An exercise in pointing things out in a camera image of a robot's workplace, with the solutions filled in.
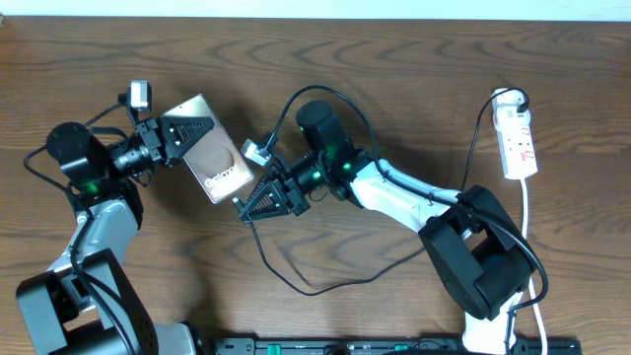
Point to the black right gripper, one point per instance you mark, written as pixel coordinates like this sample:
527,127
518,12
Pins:
284,192

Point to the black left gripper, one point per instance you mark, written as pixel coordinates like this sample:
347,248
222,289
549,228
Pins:
152,136

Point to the Galaxy smartphone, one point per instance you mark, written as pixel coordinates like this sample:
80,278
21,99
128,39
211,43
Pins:
214,160

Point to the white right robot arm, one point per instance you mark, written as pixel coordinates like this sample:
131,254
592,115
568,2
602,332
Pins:
482,259

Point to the white power strip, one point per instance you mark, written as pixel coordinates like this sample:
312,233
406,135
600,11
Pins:
511,119

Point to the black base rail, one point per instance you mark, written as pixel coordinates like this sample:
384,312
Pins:
432,343

